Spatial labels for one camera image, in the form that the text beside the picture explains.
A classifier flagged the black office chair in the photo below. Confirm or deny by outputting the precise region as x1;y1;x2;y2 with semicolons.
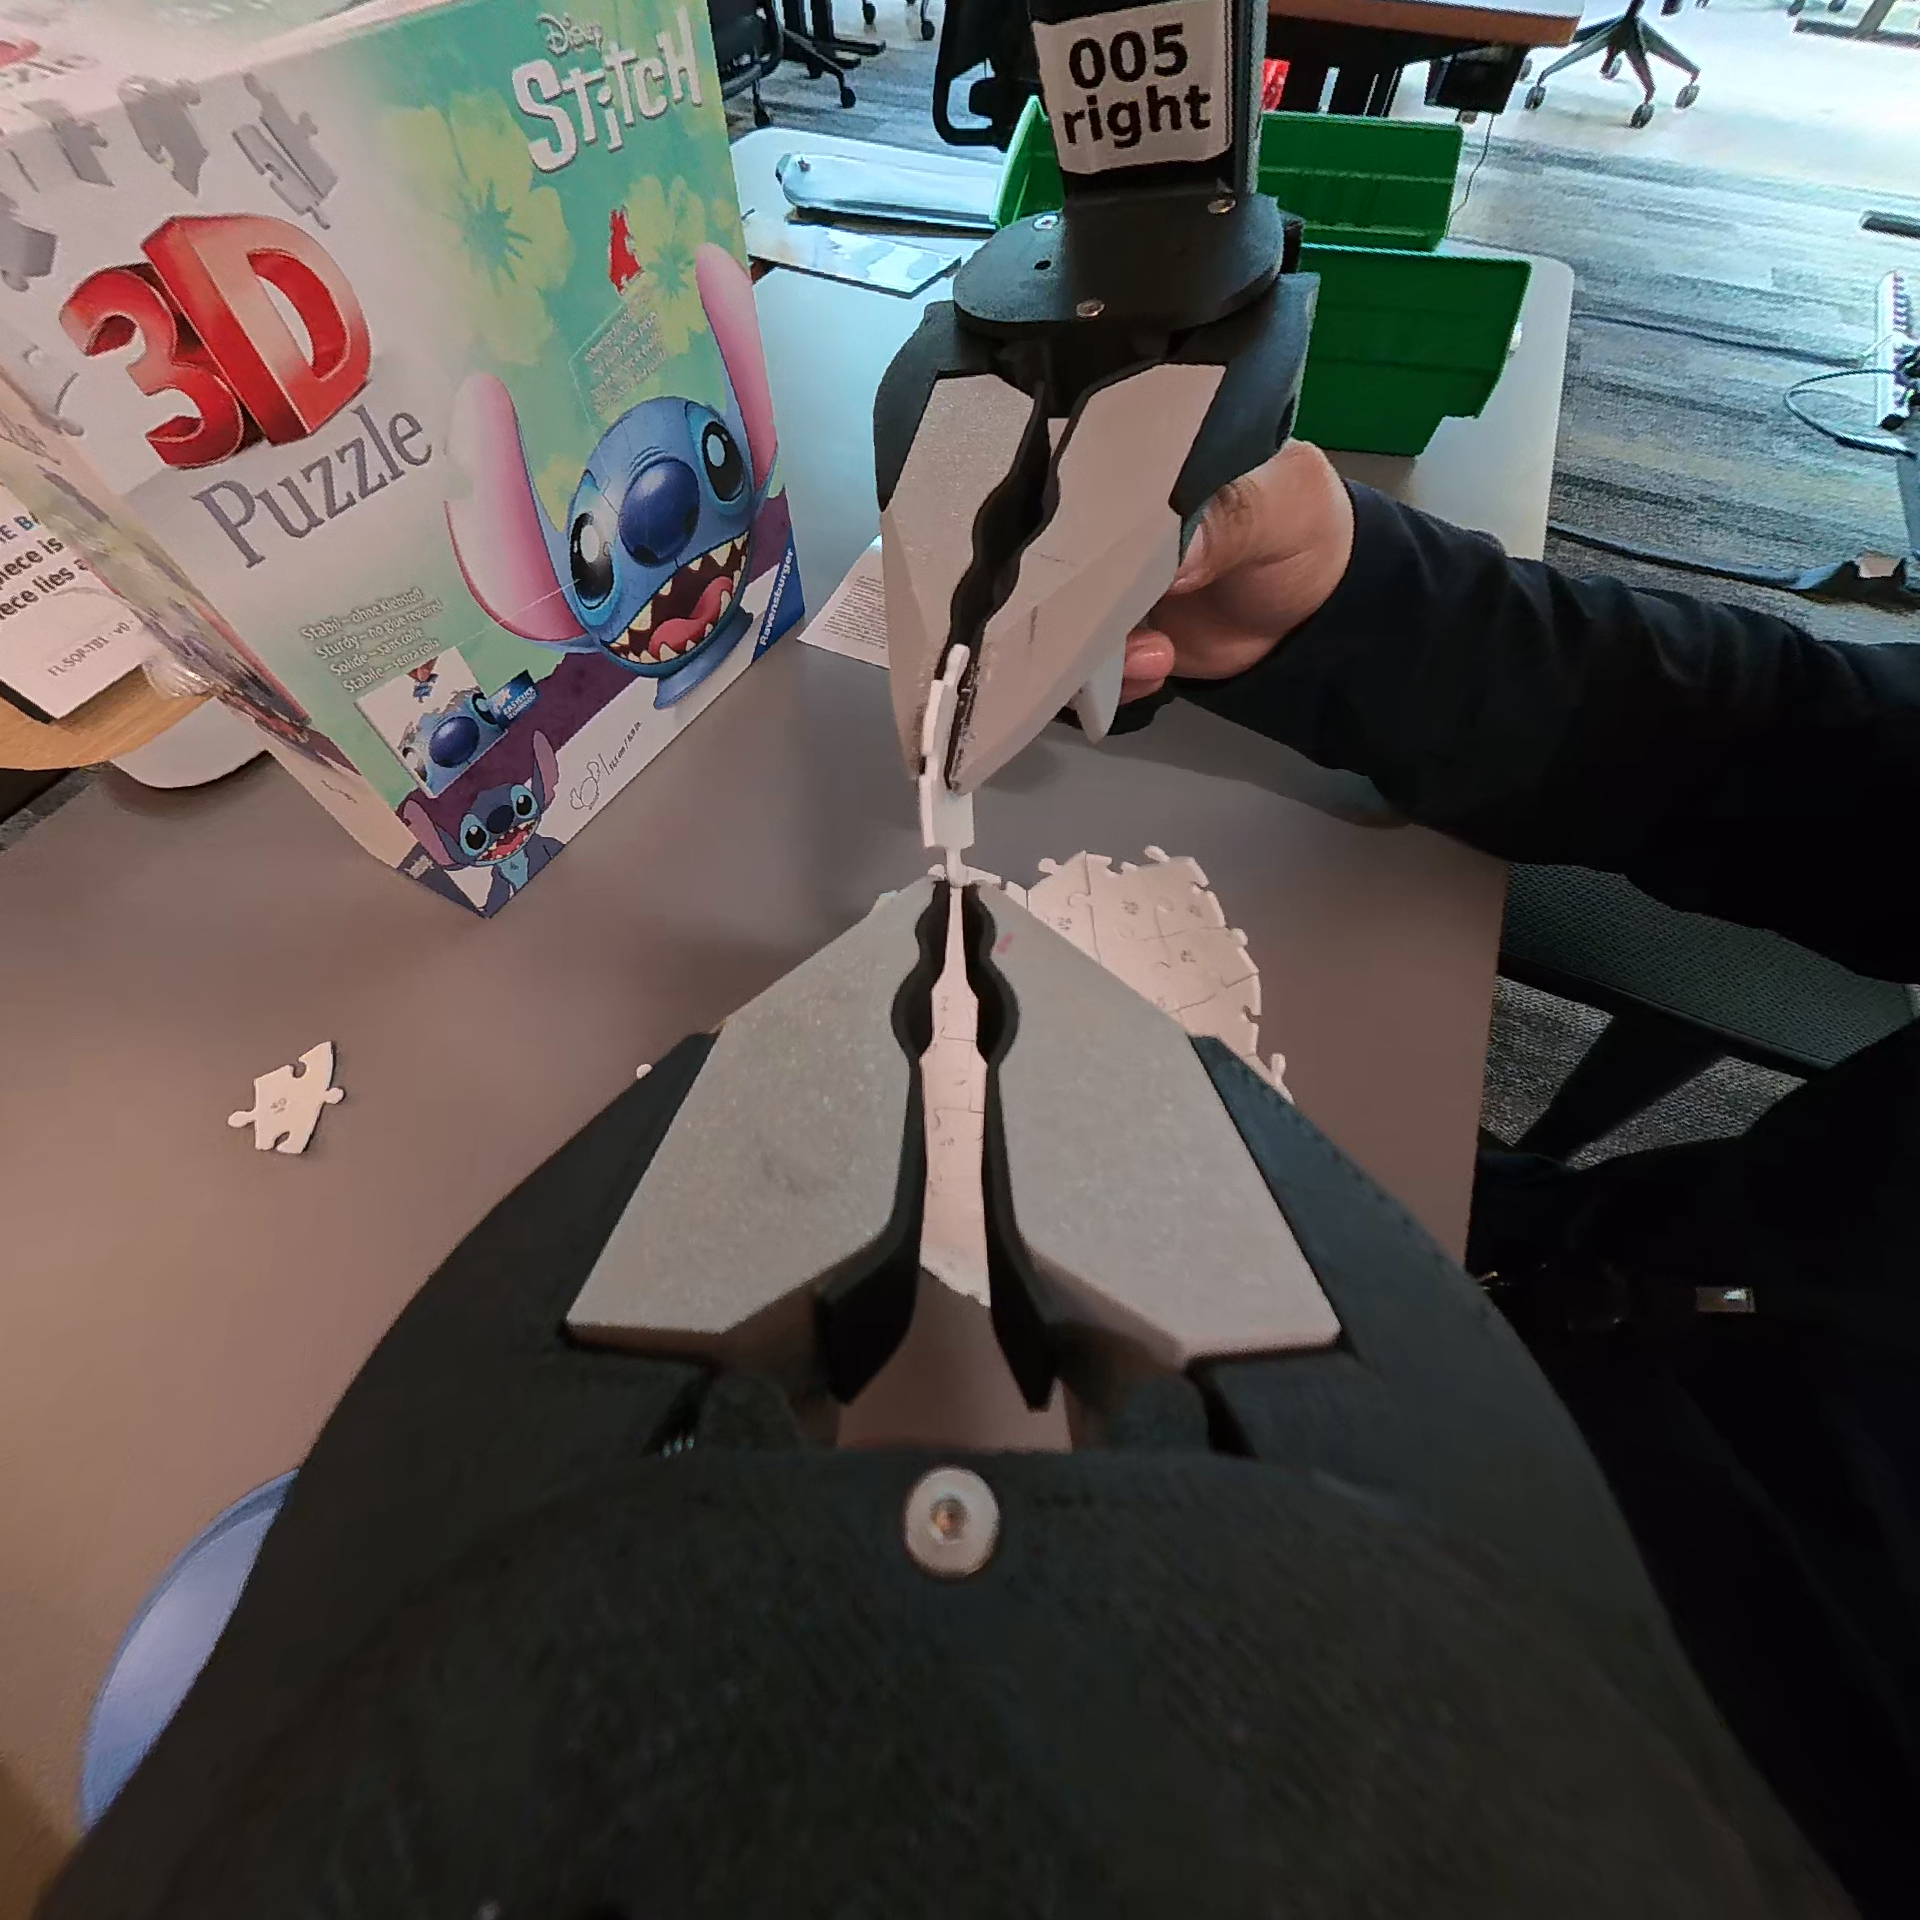
1476;862;1920;1157

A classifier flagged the white puzzle piece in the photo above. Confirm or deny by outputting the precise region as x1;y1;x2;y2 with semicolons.
229;1040;344;1157
912;642;980;874

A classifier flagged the person's right hand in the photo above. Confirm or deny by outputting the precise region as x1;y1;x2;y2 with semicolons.
1121;440;1362;688

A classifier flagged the green plastic bin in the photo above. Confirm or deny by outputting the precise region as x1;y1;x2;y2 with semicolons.
1295;241;1535;461
996;94;1465;256

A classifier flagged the partly built puzzle ball shell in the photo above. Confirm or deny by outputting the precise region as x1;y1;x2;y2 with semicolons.
919;843;1295;1307

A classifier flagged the printed instruction leaflet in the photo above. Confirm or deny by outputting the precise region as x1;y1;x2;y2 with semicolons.
0;360;301;789

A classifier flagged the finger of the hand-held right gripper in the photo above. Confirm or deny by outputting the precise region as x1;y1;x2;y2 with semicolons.
948;360;1231;799
879;375;1048;783

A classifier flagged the cartoon puzzle box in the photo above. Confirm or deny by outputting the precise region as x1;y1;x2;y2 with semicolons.
0;0;810;922

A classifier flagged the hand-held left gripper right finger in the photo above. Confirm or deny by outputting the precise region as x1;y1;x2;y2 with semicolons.
958;883;1346;1449

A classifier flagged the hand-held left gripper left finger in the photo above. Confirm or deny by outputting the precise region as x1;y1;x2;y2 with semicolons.
565;883;950;1409

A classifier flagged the grey wheeled office chair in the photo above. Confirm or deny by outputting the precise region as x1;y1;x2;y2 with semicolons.
1522;0;1704;131

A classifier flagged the white paper slip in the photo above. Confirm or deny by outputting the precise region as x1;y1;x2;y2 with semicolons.
798;539;903;656

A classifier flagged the person's right forearm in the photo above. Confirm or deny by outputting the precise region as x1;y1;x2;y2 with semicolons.
1199;481;1920;993

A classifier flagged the blue round puzzle stand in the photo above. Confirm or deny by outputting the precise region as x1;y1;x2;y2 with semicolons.
77;1469;309;1830

